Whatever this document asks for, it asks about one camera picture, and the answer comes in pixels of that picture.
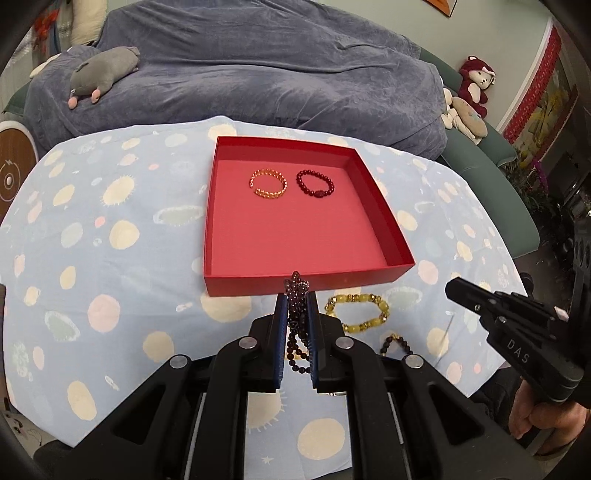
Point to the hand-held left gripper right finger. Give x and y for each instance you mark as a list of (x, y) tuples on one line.
[(315, 344)]

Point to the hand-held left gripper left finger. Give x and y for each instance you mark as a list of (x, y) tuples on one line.
[(278, 344)]

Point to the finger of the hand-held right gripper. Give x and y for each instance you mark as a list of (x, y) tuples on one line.
[(526, 307), (466, 293)]

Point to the red shallow box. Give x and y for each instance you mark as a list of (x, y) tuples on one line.
[(300, 230)]

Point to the person's right hand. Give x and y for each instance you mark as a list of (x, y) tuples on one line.
[(535, 417)]

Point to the green potted plant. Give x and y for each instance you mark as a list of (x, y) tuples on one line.
[(535, 184)]

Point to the green sofa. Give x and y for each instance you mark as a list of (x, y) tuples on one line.
[(485, 157)]

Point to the light blue spotted tablecloth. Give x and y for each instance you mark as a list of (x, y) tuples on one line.
[(115, 277)]

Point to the beige plush toy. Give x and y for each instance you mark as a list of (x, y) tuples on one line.
[(468, 115)]

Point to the red monkey plush toy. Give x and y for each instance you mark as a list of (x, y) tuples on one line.
[(471, 90)]

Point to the blue-grey blanket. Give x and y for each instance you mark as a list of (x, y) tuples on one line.
[(277, 69)]

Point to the round white wooden-top device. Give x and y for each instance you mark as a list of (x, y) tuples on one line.
[(14, 175)]

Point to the grey plush toy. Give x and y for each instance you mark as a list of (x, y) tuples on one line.
[(101, 69)]

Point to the white cushion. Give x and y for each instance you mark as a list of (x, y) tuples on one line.
[(44, 65)]

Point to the white sheer curtain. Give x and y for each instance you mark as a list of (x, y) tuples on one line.
[(16, 74)]

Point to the blue curtain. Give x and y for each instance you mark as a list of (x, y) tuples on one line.
[(55, 37)]

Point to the red curtain bow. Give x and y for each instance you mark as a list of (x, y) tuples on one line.
[(46, 21)]

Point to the red fringed wall hanging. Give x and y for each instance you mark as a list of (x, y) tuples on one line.
[(535, 78)]

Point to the orange wall picture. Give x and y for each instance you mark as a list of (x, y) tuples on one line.
[(441, 7)]

